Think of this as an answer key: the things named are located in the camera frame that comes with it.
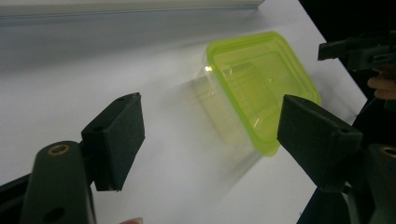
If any green transparent plastic container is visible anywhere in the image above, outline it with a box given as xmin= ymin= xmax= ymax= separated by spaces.
xmin=205 ymin=30 xmax=322 ymax=158

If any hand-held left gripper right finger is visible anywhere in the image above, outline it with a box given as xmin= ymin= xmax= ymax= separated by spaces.
xmin=276 ymin=94 xmax=364 ymax=194

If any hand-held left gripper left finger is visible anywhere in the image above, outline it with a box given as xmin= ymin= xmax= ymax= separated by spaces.
xmin=80 ymin=91 xmax=147 ymax=192

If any clear plastic container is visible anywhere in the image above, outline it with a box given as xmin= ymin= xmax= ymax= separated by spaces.
xmin=191 ymin=51 xmax=281 ymax=164

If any white ledge bar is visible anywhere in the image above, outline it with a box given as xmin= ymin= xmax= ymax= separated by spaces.
xmin=0 ymin=0 xmax=266 ymax=19

